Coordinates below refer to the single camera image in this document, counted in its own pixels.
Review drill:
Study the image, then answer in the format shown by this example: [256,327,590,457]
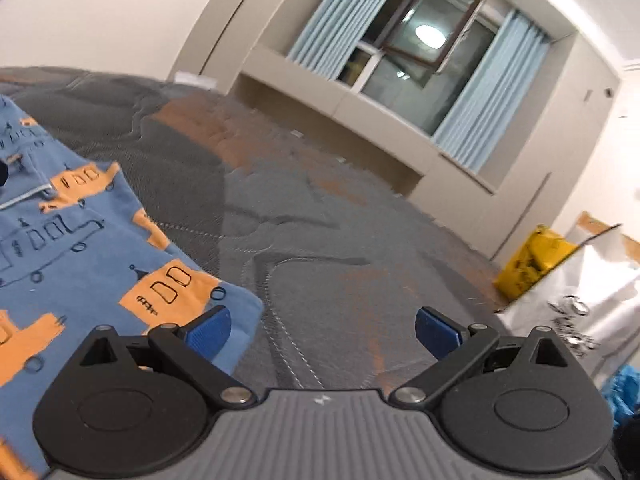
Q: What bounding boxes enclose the light blue curtain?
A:
[287,0,417,82]
[432,7,552,174]

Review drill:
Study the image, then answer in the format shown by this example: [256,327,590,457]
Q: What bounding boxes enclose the beige window bench cabinet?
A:
[229,42,501,197]

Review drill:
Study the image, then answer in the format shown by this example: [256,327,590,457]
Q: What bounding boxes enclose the small white box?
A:
[174,72,219,89]

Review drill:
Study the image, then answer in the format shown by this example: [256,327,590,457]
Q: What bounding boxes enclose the white shopping bag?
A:
[494,225,640,392]

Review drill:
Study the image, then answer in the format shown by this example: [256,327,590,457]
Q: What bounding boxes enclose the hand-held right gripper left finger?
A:
[64,304,257,412]

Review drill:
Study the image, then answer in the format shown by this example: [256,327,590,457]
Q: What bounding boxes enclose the blue plastic bag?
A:
[599,364,640,427]

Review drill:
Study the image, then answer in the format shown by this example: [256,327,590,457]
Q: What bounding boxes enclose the grey orange quilted mattress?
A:
[0,66,511,480]

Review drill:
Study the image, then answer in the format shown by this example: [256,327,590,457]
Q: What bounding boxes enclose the wooden headboard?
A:
[574,211,640,262]

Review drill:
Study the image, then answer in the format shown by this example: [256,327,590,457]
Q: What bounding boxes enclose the yellow bag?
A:
[493,224,579,304]

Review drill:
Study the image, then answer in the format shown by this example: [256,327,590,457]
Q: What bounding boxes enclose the window with open sash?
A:
[337,0,517,137]

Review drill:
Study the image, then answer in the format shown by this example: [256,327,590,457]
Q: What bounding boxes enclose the beige wardrobe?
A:
[169,0,353,97]
[410,34,622,267]

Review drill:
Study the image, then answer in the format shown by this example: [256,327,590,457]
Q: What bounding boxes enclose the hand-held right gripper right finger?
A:
[389,306,585,409]

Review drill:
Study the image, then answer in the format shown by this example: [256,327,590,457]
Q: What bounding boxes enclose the blue pants with orange print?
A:
[0,92,265,480]

